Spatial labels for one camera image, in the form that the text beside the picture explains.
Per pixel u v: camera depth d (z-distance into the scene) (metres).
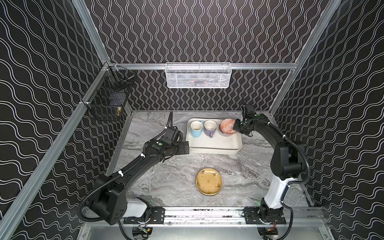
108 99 0.95
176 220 0.74
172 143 0.66
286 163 0.51
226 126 0.98
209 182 0.84
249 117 0.71
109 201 0.41
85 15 0.72
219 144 1.03
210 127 1.08
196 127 1.03
